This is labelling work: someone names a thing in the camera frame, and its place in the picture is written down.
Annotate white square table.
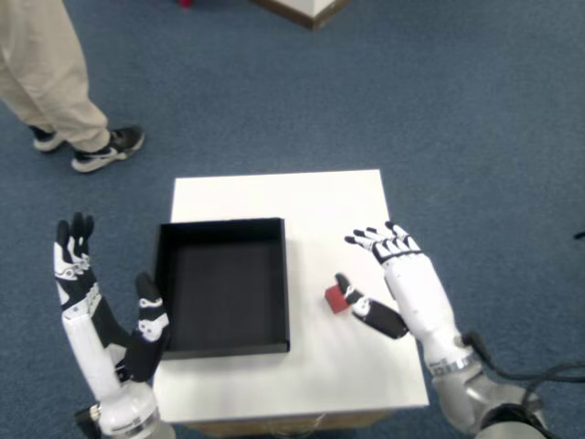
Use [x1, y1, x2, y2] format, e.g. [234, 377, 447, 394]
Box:
[154, 169, 431, 434]

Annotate black white sneaker with swoosh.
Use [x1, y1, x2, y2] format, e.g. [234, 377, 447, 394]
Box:
[70, 126, 146, 174]

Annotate black open box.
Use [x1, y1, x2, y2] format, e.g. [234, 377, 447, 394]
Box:
[148, 217, 293, 361]

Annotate red cube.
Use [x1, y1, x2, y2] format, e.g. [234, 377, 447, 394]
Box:
[323, 284, 351, 316]

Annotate black left wrist connector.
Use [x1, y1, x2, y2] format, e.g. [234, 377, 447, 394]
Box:
[74, 404, 101, 439]

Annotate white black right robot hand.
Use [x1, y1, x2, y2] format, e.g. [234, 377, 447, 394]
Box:
[334, 220, 477, 372]

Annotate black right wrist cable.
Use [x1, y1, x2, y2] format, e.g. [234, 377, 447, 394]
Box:
[460, 330, 585, 412]

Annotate beige trousers of person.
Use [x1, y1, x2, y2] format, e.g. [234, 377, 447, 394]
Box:
[0, 0, 112, 153]

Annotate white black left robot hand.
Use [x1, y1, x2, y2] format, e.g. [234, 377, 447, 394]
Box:
[52, 211, 173, 435]

